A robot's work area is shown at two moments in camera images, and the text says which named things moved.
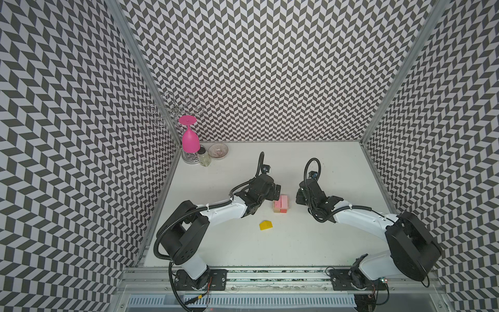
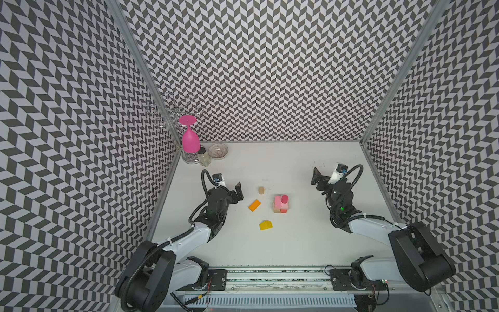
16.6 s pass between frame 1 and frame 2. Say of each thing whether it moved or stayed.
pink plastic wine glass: stayed
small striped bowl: stayed
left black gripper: moved
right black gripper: moved
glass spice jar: stayed
